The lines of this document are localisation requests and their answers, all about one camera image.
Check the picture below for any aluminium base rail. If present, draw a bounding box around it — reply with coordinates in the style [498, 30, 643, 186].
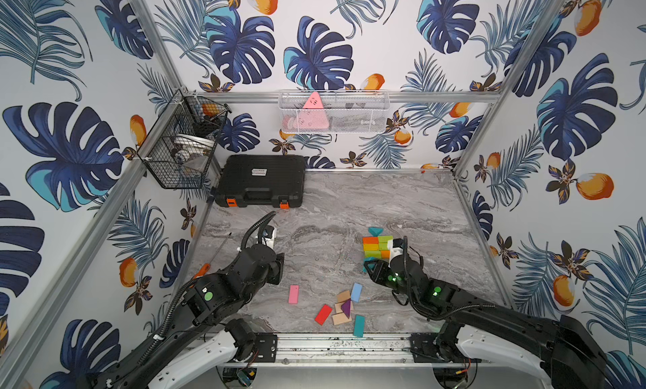
[216, 331, 551, 368]

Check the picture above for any black tool case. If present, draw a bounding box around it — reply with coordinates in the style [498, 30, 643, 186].
[213, 155, 306, 209]

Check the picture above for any purple triangle block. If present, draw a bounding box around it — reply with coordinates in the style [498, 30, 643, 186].
[341, 299, 353, 318]

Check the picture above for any natural wood block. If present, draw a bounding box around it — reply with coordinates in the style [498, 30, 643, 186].
[332, 313, 352, 326]

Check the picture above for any white wire shelf basket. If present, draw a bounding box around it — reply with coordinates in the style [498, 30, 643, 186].
[278, 91, 390, 134]

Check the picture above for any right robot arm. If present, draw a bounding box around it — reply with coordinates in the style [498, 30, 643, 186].
[363, 238, 607, 388]

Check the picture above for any black wire basket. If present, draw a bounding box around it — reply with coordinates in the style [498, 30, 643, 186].
[137, 90, 231, 191]

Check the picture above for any red block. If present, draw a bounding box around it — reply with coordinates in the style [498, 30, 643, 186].
[315, 304, 332, 326]

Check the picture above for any orange handled screwdriver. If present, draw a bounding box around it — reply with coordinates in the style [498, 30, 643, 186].
[193, 233, 232, 278]

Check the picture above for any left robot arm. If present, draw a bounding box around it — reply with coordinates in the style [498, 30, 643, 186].
[72, 211, 284, 388]

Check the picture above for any yellow block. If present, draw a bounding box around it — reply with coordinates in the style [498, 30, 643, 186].
[363, 244, 380, 252]

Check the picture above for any pink triangle sign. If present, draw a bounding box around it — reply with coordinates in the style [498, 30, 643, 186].
[295, 91, 330, 131]

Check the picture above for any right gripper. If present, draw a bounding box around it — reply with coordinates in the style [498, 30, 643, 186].
[362, 259, 417, 305]

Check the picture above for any light blue block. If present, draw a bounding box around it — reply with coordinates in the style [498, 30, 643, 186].
[350, 283, 363, 303]

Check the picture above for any pink block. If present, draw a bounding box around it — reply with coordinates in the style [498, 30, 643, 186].
[288, 285, 299, 305]

